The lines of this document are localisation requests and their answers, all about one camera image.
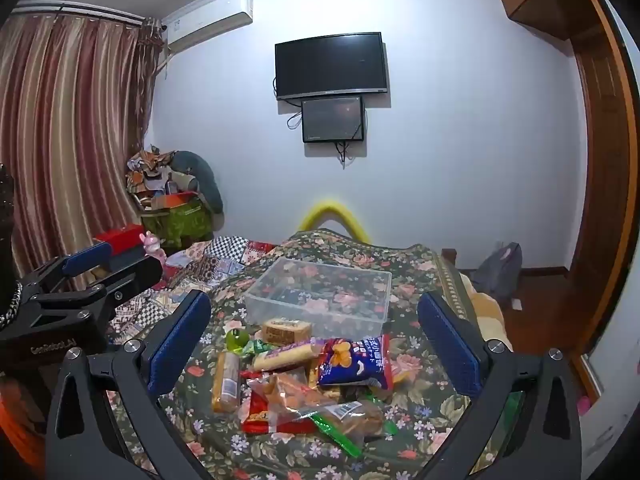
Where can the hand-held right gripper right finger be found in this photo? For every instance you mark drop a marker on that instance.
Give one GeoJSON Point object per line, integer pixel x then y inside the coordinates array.
{"type": "Point", "coordinates": [450, 345]}

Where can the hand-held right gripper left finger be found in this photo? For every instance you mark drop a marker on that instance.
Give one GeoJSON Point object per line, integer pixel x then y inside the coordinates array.
{"type": "Point", "coordinates": [180, 345]}

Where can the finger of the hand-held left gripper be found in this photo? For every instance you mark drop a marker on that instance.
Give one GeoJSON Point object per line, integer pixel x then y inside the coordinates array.
{"type": "Point", "coordinates": [87, 258]}
{"type": "Point", "coordinates": [132, 277]}

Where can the brown bread packet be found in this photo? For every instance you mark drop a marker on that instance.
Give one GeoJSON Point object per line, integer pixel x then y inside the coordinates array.
{"type": "Point", "coordinates": [225, 385]}

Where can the blue chip bag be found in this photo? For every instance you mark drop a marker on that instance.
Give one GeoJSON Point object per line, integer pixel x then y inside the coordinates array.
{"type": "Point", "coordinates": [350, 365]}

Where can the red snack packet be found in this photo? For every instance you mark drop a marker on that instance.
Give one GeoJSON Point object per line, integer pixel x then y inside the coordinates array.
{"type": "Point", "coordinates": [257, 412]}

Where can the long cream biscuit packet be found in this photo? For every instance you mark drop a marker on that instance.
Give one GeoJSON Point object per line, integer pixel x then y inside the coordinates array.
{"type": "Point", "coordinates": [285, 356]}

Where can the orange label cake packet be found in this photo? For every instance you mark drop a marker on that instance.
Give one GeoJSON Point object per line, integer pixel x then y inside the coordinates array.
{"type": "Point", "coordinates": [285, 331]}

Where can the clear pastry bag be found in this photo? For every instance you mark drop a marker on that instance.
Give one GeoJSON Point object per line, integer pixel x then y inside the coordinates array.
{"type": "Point", "coordinates": [350, 417]}

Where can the clear plastic container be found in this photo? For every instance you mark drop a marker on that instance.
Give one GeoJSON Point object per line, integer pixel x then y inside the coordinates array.
{"type": "Point", "coordinates": [320, 285]}

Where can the pink toy figure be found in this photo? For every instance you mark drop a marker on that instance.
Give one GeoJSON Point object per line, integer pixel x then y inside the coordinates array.
{"type": "Point", "coordinates": [152, 247]}

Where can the red box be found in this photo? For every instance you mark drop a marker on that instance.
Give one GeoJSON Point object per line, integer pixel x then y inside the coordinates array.
{"type": "Point", "coordinates": [120, 236]}

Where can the orange cloth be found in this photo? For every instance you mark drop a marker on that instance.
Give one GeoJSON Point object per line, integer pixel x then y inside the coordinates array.
{"type": "Point", "coordinates": [20, 415]}

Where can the grey backpack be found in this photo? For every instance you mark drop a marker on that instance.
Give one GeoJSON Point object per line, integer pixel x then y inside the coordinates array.
{"type": "Point", "coordinates": [495, 270]}

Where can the checkered patchwork quilt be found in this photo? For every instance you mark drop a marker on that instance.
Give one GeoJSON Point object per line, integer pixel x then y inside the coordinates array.
{"type": "Point", "coordinates": [220, 255]}

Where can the pile of patterned clothes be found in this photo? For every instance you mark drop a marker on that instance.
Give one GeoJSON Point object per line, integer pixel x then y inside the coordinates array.
{"type": "Point", "coordinates": [150, 165]}

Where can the teal plush cushion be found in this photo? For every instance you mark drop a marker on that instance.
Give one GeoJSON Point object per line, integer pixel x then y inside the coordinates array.
{"type": "Point", "coordinates": [205, 175]}

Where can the striped red curtain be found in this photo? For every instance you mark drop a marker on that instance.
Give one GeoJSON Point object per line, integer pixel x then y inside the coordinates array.
{"type": "Point", "coordinates": [65, 135]}

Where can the yellow foam tube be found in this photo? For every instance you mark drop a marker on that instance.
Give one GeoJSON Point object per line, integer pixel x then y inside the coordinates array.
{"type": "Point", "coordinates": [330, 206]}

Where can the white air conditioner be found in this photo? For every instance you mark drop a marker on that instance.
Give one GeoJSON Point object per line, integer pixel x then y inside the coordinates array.
{"type": "Point", "coordinates": [210, 22]}

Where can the small black wall monitor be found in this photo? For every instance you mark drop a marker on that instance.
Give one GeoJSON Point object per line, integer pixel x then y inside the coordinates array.
{"type": "Point", "coordinates": [332, 119]}

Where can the large black wall television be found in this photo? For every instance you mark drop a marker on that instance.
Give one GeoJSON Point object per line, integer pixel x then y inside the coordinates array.
{"type": "Point", "coordinates": [330, 65]}

